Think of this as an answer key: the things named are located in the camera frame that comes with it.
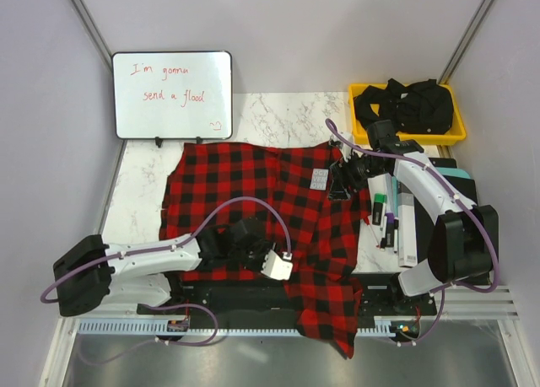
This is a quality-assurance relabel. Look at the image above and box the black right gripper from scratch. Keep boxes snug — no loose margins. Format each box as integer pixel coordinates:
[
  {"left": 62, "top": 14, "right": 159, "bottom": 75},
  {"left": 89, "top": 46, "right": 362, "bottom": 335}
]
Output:
[{"left": 327, "top": 148, "right": 387, "bottom": 202}]

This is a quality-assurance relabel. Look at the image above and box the red black plaid shirt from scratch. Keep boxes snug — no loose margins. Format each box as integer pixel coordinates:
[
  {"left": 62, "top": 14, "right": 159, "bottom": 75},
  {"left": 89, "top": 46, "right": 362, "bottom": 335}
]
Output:
[{"left": 159, "top": 142, "right": 370, "bottom": 357}]

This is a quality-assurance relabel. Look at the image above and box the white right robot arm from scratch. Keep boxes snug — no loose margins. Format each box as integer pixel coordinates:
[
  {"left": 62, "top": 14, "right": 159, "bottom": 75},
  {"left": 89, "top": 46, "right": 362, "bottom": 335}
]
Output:
[{"left": 325, "top": 119, "right": 500, "bottom": 314}]

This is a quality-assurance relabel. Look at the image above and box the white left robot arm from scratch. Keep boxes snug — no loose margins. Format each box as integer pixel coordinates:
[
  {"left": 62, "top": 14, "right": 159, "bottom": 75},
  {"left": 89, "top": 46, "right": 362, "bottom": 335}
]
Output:
[{"left": 53, "top": 218, "right": 278, "bottom": 317}]

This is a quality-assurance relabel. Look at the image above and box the black folder stack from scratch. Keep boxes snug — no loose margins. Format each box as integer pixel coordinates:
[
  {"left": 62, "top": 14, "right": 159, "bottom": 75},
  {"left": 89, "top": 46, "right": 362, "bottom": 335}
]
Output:
[{"left": 414, "top": 158, "right": 499, "bottom": 286}]

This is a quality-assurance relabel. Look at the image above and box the green cap marker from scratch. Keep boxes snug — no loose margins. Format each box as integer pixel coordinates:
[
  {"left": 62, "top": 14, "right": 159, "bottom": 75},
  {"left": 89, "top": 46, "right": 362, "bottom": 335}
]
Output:
[{"left": 371, "top": 193, "right": 386, "bottom": 226}]

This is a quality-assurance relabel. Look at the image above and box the red marker pen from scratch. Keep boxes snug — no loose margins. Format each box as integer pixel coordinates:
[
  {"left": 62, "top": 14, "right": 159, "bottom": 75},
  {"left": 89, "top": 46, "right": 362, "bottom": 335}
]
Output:
[{"left": 364, "top": 217, "right": 380, "bottom": 249}]

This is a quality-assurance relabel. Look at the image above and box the purple cap marker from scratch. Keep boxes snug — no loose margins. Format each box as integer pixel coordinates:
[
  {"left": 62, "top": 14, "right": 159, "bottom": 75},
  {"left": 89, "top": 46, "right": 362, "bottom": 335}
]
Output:
[{"left": 384, "top": 212, "right": 396, "bottom": 242}]

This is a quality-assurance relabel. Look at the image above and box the black shirt in bin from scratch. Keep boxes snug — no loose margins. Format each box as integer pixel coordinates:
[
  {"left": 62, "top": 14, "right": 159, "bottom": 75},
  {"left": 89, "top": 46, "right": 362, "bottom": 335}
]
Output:
[{"left": 353, "top": 78, "right": 454, "bottom": 135}]

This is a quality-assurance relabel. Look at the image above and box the teal notebook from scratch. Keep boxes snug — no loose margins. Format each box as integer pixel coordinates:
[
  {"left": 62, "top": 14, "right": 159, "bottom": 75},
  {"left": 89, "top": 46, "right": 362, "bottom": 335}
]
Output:
[{"left": 436, "top": 167, "right": 471, "bottom": 180}]

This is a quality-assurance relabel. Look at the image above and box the yellow plastic bin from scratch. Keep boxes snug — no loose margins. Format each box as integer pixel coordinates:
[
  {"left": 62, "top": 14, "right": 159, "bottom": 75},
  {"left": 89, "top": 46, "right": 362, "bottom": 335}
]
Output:
[{"left": 348, "top": 83, "right": 467, "bottom": 146}]

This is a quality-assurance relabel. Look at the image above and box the white dry erase board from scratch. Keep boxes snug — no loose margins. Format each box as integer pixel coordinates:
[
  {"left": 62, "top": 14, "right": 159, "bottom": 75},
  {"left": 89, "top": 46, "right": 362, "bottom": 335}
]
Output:
[{"left": 111, "top": 51, "right": 233, "bottom": 140}]

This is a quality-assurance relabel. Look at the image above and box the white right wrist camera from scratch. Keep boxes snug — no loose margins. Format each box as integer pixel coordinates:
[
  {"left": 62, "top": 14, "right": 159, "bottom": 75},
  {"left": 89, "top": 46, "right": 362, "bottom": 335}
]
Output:
[{"left": 328, "top": 132, "right": 354, "bottom": 161}]

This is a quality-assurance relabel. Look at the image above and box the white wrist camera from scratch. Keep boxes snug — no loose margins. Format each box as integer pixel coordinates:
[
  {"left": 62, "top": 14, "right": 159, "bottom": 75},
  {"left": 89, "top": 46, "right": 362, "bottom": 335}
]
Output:
[
  {"left": 261, "top": 250, "right": 293, "bottom": 281},
  {"left": 328, "top": 132, "right": 354, "bottom": 161}
]

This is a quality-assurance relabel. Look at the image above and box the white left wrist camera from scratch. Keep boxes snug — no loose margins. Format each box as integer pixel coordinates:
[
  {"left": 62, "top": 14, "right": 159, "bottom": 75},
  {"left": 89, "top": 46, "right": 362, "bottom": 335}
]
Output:
[{"left": 261, "top": 250, "right": 293, "bottom": 281}]

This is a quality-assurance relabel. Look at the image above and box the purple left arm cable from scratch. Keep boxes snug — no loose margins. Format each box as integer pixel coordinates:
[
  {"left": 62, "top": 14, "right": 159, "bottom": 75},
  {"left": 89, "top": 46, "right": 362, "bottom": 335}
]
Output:
[{"left": 39, "top": 196, "right": 294, "bottom": 367}]

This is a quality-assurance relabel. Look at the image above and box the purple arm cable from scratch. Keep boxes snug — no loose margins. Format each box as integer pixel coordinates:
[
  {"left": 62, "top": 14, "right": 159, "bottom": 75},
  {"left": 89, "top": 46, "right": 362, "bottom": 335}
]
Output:
[
  {"left": 325, "top": 117, "right": 500, "bottom": 347},
  {"left": 39, "top": 196, "right": 294, "bottom": 367}
]

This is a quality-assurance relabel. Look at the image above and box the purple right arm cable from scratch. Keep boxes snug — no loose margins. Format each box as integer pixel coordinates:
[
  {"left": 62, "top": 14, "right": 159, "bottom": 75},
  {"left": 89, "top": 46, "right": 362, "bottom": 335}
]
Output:
[{"left": 325, "top": 117, "right": 500, "bottom": 347}]

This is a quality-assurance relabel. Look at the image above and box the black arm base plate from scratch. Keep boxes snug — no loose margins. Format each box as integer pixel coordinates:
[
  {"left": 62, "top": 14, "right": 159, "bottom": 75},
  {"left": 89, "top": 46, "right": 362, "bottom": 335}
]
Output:
[{"left": 135, "top": 271, "right": 436, "bottom": 330}]

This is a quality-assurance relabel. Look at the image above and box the aluminium frame rail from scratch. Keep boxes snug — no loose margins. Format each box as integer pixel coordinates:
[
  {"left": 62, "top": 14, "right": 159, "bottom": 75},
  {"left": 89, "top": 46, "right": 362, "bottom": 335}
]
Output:
[{"left": 60, "top": 277, "right": 516, "bottom": 320}]

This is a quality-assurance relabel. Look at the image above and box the white slotted cable duct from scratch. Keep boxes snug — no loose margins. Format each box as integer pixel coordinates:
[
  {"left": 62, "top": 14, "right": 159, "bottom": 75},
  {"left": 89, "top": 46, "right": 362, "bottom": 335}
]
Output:
[{"left": 77, "top": 318, "right": 300, "bottom": 336}]

